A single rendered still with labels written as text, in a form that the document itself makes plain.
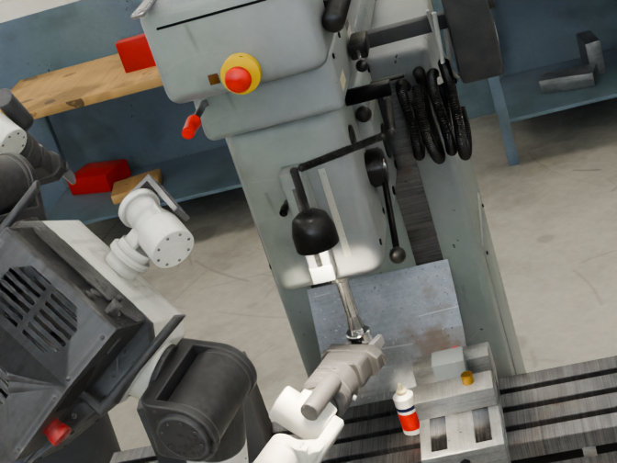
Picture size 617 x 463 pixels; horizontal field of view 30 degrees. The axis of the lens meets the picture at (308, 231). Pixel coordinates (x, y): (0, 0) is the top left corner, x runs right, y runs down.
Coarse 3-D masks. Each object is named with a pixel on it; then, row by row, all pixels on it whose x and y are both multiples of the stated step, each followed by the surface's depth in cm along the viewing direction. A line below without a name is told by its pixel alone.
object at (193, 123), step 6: (204, 102) 185; (198, 108) 182; (204, 108) 184; (198, 114) 180; (186, 120) 177; (192, 120) 176; (198, 120) 177; (186, 126) 174; (192, 126) 175; (198, 126) 177; (186, 132) 174; (192, 132) 174; (186, 138) 175
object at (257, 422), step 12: (252, 396) 228; (252, 408) 225; (264, 408) 237; (144, 420) 225; (252, 420) 226; (264, 420) 233; (252, 432) 227; (264, 432) 230; (252, 444) 228; (264, 444) 228; (156, 456) 229; (252, 456) 229
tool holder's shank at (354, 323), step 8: (344, 288) 212; (344, 296) 212; (352, 296) 213; (344, 304) 213; (352, 304) 213; (352, 312) 214; (352, 320) 214; (360, 320) 215; (352, 328) 215; (360, 328) 215
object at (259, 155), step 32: (288, 128) 191; (320, 128) 190; (352, 128) 197; (256, 160) 194; (288, 160) 193; (352, 160) 194; (256, 192) 196; (320, 192) 195; (352, 192) 195; (256, 224) 201; (288, 224) 198; (352, 224) 197; (384, 224) 211; (288, 256) 201; (352, 256) 200; (288, 288) 205
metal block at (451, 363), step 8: (440, 352) 219; (448, 352) 218; (456, 352) 217; (432, 360) 217; (440, 360) 216; (448, 360) 216; (456, 360) 215; (464, 360) 216; (432, 368) 216; (440, 368) 215; (448, 368) 215; (456, 368) 215; (464, 368) 215; (440, 376) 216; (448, 376) 216; (456, 376) 216
